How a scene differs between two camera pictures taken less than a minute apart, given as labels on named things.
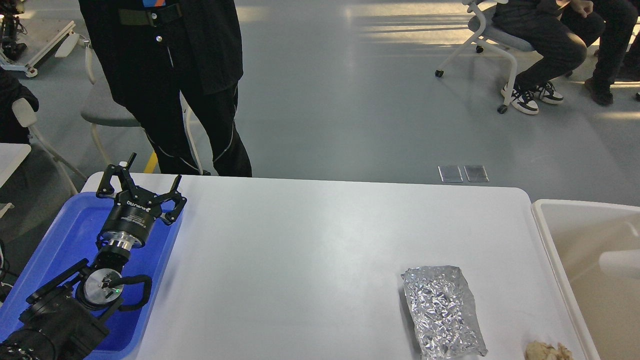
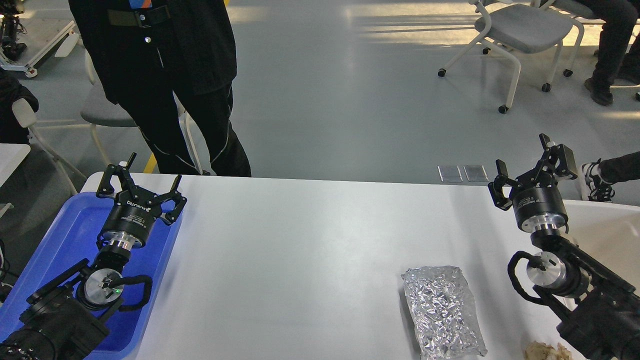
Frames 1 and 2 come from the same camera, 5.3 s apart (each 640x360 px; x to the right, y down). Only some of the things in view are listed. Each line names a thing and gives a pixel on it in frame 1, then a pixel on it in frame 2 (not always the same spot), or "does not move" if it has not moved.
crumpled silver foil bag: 444,312 does not move
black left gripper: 131,220 does not move
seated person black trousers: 560,30 → 596,178
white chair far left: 25,115 does not move
